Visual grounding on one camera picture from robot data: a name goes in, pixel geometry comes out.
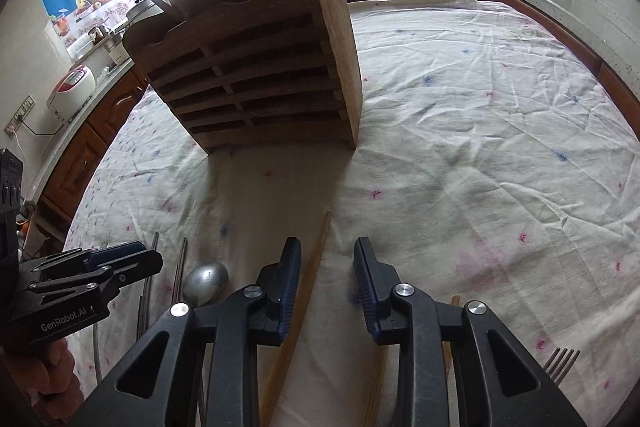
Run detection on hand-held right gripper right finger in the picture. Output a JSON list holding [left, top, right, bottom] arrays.
[[353, 237, 586, 427]]

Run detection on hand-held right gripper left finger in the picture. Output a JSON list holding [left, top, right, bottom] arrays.
[[70, 237, 302, 427]]

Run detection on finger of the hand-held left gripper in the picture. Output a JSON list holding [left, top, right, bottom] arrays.
[[20, 242, 148, 280], [27, 249, 164, 297]]

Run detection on metal spoon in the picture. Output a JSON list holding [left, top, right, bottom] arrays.
[[181, 261, 230, 308]]

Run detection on wooden utensil holder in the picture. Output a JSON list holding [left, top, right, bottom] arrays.
[[122, 0, 364, 154]]

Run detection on person's left hand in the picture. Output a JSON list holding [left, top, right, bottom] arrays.
[[0, 337, 84, 426]]

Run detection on red and white rice cooker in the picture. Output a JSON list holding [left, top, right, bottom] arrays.
[[46, 66, 97, 124]]

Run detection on white dotted tablecloth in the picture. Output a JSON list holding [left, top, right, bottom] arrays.
[[62, 0, 640, 427]]

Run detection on small white cooking pot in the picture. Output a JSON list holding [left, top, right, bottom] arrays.
[[90, 32, 127, 66]]

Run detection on metal fork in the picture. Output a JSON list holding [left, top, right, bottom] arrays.
[[542, 347, 582, 384]]

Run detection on white electric pot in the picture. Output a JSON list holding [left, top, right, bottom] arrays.
[[125, 0, 168, 28]]

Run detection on power cable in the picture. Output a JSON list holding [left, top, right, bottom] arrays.
[[11, 116, 68, 138]]

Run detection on wall socket strip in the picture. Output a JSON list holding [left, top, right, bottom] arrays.
[[4, 94, 37, 138]]

